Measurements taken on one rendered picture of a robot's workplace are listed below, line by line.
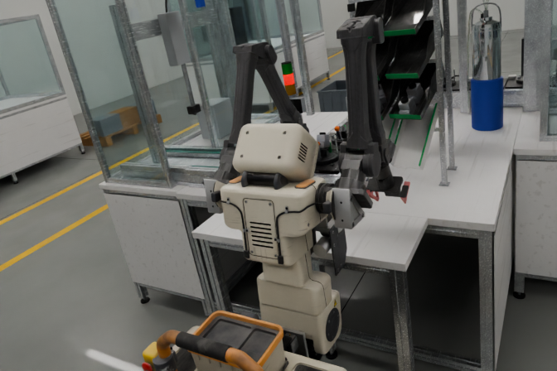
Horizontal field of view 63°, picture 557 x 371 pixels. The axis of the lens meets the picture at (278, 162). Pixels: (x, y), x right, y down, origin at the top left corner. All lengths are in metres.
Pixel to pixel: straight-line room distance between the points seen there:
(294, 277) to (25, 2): 9.77
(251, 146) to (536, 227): 1.69
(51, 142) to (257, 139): 5.92
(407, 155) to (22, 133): 5.67
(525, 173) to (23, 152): 5.93
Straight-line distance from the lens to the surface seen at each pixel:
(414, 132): 1.96
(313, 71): 8.44
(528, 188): 2.50
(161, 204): 2.57
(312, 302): 1.42
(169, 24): 2.78
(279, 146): 1.24
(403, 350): 1.82
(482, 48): 2.57
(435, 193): 1.98
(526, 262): 2.70
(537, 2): 2.86
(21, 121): 6.85
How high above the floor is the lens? 1.73
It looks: 20 degrees down
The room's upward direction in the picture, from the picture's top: 10 degrees counter-clockwise
